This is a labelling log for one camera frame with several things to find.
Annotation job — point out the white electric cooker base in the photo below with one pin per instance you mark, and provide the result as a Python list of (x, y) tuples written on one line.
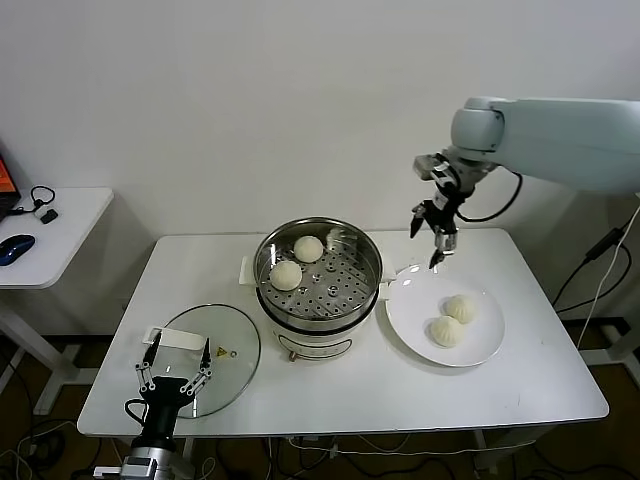
[(320, 342)]

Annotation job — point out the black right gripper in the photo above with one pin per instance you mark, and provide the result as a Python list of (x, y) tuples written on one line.
[(444, 207)]

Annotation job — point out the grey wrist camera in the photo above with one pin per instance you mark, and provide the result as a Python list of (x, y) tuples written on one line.
[(427, 166), (135, 467)]

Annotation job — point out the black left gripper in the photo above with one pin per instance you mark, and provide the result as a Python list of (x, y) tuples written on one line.
[(164, 400)]

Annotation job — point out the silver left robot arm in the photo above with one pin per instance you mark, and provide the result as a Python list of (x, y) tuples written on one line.
[(157, 457)]

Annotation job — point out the white steamed baozi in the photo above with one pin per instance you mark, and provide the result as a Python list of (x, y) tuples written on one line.
[(286, 275), (445, 331), (307, 249), (460, 308)]

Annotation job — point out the black laptop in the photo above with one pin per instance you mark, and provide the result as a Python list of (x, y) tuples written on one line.
[(7, 192)]

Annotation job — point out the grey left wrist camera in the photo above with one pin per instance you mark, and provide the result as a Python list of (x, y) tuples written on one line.
[(135, 467)]

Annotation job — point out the round glass pot lid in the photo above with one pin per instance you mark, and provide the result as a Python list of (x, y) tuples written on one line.
[(235, 325)]

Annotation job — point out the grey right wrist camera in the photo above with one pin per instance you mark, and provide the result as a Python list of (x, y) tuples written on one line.
[(427, 166)]

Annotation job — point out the small black device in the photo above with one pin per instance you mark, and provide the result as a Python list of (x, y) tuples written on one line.
[(51, 216)]

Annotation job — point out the blue computer mouse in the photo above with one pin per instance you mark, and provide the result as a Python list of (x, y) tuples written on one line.
[(17, 247)]

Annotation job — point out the white round plate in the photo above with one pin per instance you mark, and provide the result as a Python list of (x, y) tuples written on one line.
[(480, 345)]

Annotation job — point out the white side table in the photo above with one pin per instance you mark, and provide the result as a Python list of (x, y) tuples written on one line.
[(75, 225)]

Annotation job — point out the stainless steel steamer basket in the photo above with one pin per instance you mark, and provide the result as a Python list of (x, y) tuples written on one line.
[(267, 245)]

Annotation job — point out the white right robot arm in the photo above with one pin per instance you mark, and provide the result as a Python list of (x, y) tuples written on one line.
[(565, 140)]

